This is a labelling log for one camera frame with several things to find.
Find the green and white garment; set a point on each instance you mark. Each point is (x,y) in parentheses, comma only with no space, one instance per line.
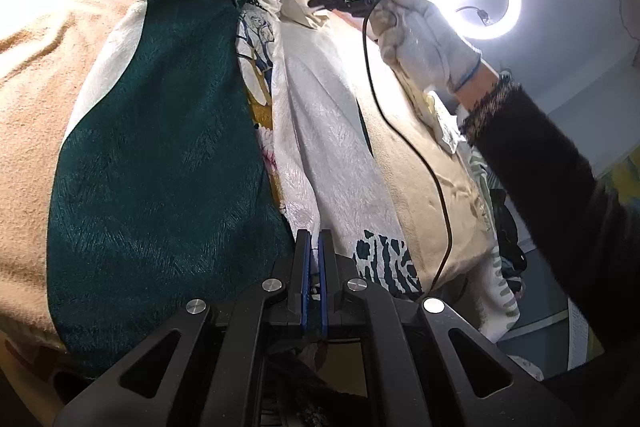
(165,157)

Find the dark cloth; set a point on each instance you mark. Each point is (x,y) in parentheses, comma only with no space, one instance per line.
(507,242)

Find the beige blanket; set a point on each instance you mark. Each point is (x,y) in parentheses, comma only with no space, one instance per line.
(40,107)

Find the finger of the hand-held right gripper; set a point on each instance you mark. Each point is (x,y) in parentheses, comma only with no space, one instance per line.
(340,3)

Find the white green-print cloth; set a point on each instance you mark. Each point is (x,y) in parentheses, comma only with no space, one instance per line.
(492,307)

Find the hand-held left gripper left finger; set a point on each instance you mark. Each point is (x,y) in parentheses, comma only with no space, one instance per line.
(303,277)

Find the person's right forearm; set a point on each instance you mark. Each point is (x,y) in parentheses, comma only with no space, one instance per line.
(540,167)

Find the person's right hand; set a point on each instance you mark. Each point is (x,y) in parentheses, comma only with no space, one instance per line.
(425,42)

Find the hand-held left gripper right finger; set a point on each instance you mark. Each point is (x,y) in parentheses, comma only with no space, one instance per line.
(323,277)

